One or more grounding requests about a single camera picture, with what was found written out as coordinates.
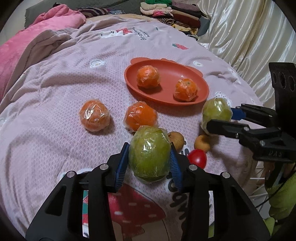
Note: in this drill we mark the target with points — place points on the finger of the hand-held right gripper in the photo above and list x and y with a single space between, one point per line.
226 128
237 114

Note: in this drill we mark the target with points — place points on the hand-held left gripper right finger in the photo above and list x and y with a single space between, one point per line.
175 171

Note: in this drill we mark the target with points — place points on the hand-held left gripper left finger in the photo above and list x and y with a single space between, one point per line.
122 166

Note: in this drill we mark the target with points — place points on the green mango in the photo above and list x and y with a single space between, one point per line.
216 111
149 155

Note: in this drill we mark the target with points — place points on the red cherry tomato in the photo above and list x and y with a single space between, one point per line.
197 158

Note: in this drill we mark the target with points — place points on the brown longan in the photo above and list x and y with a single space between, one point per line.
202 143
177 139

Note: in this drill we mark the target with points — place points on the plastic-wrapped orange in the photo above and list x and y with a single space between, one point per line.
148 77
94 115
186 90
140 116

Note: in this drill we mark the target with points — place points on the red-orange silicone plate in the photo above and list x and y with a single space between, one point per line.
168 71

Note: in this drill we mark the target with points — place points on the person's right forearm green sleeve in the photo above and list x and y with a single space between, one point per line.
284 199

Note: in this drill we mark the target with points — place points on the person's right hand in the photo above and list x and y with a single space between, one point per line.
268 170

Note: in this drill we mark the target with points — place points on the cream satin curtain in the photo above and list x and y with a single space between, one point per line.
242 34

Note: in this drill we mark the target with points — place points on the grey cushion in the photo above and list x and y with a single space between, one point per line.
203 25

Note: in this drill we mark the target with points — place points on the pink printed quilt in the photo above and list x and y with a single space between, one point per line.
57 92

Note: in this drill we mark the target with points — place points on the pile of folded clothes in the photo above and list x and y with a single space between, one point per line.
182 20

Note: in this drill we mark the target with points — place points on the dark striped cloth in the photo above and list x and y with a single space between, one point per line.
97 11

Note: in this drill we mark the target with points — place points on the pink fleece blanket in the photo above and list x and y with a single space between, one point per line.
13 51

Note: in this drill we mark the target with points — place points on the grey padded headboard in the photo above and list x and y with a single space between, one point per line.
104 4

